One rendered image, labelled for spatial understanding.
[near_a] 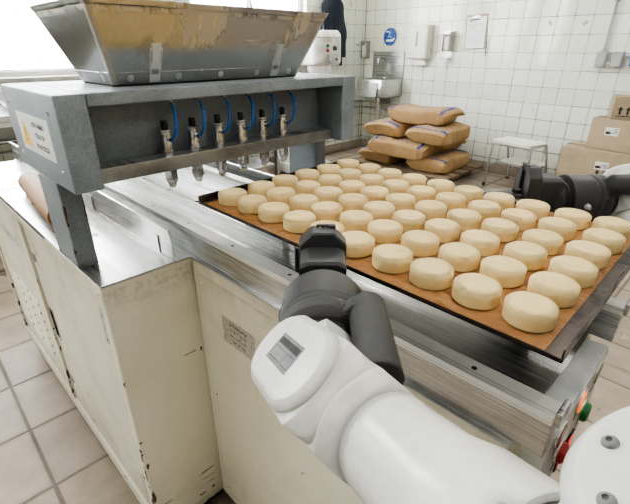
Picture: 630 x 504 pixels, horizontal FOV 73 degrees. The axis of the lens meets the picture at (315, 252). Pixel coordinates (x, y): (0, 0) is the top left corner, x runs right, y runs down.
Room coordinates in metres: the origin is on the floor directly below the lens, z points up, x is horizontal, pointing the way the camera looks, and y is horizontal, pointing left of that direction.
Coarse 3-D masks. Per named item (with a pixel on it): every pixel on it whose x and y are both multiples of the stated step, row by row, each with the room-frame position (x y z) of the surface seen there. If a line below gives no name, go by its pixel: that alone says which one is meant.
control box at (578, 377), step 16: (576, 352) 0.51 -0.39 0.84; (592, 352) 0.51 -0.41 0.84; (576, 368) 0.47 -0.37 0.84; (592, 368) 0.47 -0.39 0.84; (560, 384) 0.44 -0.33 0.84; (576, 384) 0.44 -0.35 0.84; (592, 384) 0.48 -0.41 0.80; (560, 400) 0.41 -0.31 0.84; (576, 400) 0.42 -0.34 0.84; (576, 416) 0.45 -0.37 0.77; (560, 432) 0.37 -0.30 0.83; (544, 464) 0.36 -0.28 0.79
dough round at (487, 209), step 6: (468, 204) 0.66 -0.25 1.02; (474, 204) 0.66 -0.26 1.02; (480, 204) 0.66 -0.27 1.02; (486, 204) 0.66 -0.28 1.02; (492, 204) 0.66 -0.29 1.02; (498, 204) 0.66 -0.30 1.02; (474, 210) 0.64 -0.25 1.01; (480, 210) 0.64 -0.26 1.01; (486, 210) 0.64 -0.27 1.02; (492, 210) 0.64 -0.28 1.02; (498, 210) 0.64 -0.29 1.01; (486, 216) 0.63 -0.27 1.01; (492, 216) 0.63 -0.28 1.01; (498, 216) 0.64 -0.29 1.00
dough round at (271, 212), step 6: (264, 204) 0.66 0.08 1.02; (270, 204) 0.66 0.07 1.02; (276, 204) 0.66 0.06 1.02; (282, 204) 0.66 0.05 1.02; (258, 210) 0.64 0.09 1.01; (264, 210) 0.63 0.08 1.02; (270, 210) 0.63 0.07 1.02; (276, 210) 0.63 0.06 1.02; (282, 210) 0.63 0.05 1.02; (288, 210) 0.64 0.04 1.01; (258, 216) 0.64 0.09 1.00; (264, 216) 0.62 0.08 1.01; (270, 216) 0.62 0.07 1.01; (276, 216) 0.62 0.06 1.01; (282, 216) 0.63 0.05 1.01; (270, 222) 0.62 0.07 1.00; (276, 222) 0.62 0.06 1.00
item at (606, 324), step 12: (204, 168) 1.34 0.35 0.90; (192, 180) 1.39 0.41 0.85; (204, 180) 1.34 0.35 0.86; (216, 180) 1.29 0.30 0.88; (228, 180) 1.24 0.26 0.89; (240, 180) 1.21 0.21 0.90; (612, 300) 0.56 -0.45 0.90; (600, 312) 0.55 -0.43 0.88; (612, 312) 0.54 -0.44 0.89; (624, 312) 0.53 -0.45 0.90; (600, 324) 0.55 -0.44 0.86; (612, 324) 0.54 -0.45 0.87; (600, 336) 0.54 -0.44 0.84; (612, 336) 0.53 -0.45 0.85
